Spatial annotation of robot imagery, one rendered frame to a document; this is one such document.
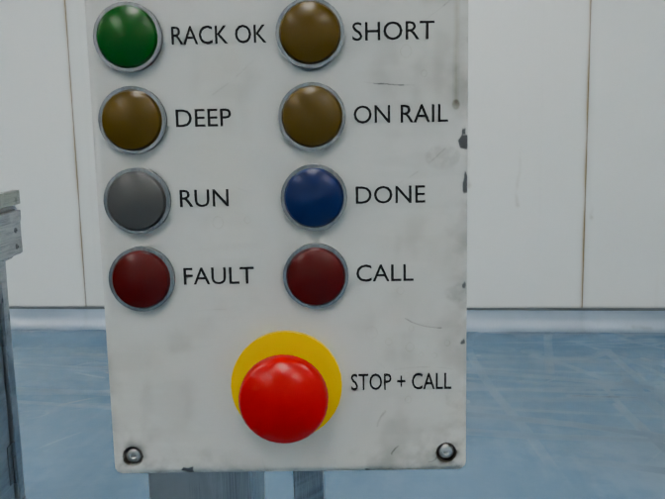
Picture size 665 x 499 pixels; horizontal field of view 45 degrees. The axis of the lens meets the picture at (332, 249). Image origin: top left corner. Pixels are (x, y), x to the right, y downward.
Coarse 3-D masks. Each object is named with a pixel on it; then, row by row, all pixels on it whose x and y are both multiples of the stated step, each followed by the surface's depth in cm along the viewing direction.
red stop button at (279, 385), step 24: (264, 360) 36; (288, 360) 36; (264, 384) 35; (288, 384) 35; (312, 384) 35; (240, 408) 36; (264, 408) 35; (288, 408) 35; (312, 408) 36; (264, 432) 36; (288, 432) 36; (312, 432) 36
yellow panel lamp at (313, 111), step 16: (304, 96) 35; (320, 96) 35; (288, 112) 36; (304, 112) 36; (320, 112) 36; (336, 112) 36; (288, 128) 36; (304, 128) 36; (320, 128) 36; (336, 128) 36; (304, 144) 36; (320, 144) 36
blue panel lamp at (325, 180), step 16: (304, 176) 36; (320, 176) 36; (288, 192) 36; (304, 192) 36; (320, 192) 36; (336, 192) 36; (288, 208) 36; (304, 208) 36; (320, 208) 36; (336, 208) 36; (304, 224) 36; (320, 224) 36
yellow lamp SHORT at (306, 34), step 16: (288, 16) 35; (304, 16) 35; (320, 16) 35; (288, 32) 35; (304, 32) 35; (320, 32) 35; (336, 32) 35; (288, 48) 35; (304, 48) 35; (320, 48) 35; (336, 48) 35
